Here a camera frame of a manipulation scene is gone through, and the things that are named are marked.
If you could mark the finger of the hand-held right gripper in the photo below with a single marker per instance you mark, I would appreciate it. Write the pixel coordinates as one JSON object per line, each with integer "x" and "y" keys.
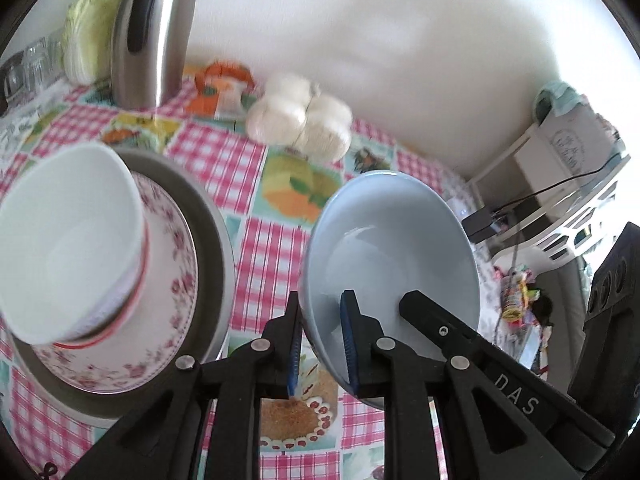
{"x": 515, "y": 390}

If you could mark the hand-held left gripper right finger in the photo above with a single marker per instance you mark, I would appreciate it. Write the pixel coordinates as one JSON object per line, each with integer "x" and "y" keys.
{"x": 350, "y": 340}

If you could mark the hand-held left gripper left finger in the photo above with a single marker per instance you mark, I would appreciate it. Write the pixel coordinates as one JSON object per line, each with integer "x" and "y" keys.
{"x": 295, "y": 355}

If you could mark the light blue bowl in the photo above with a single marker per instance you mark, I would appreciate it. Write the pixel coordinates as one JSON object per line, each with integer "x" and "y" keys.
{"x": 390, "y": 230}

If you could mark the stainless steel round plate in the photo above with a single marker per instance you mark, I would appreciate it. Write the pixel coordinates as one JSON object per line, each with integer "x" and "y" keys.
{"x": 212, "y": 260}

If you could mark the pink floral round plate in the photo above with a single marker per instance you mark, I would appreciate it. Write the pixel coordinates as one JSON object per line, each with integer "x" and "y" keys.
{"x": 167, "y": 310}

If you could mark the white square bowl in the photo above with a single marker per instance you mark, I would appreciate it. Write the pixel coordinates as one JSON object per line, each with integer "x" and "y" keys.
{"x": 65, "y": 240}

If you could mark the yellow snack packet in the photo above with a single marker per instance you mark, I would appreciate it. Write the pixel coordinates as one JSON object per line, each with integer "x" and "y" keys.
{"x": 515, "y": 295}

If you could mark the white plastic basket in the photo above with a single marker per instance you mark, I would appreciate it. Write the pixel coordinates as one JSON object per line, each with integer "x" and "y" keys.
{"x": 585, "y": 220}

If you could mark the black charger adapter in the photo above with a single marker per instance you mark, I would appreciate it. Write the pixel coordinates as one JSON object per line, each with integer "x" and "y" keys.
{"x": 482, "y": 223}

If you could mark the white power strip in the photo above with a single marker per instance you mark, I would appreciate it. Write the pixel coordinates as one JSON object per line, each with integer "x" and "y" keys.
{"x": 456, "y": 205}

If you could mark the white shelf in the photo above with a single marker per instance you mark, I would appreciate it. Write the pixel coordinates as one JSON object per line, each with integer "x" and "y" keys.
{"x": 520, "y": 160}

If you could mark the printed grey cushion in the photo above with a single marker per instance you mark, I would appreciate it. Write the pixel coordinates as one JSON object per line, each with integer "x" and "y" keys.
{"x": 582, "y": 132}

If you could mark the bag of steamed buns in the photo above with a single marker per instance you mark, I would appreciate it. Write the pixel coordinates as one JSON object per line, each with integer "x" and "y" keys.
{"x": 300, "y": 120}

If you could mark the teal cloth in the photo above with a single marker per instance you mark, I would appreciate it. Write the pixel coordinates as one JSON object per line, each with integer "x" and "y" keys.
{"x": 552, "y": 97}

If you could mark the orange snack packet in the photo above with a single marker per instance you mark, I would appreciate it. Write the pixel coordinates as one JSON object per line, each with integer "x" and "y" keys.
{"x": 220, "y": 90}

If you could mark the stainless steel thermos jug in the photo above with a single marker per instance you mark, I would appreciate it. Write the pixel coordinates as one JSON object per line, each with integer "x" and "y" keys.
{"x": 150, "y": 35}

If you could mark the napa cabbage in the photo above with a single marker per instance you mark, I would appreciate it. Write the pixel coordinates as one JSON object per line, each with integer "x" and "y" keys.
{"x": 85, "y": 35}

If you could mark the clear drinking glass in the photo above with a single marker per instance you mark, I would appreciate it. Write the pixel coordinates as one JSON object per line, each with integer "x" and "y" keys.
{"x": 54, "y": 50}
{"x": 36, "y": 60}

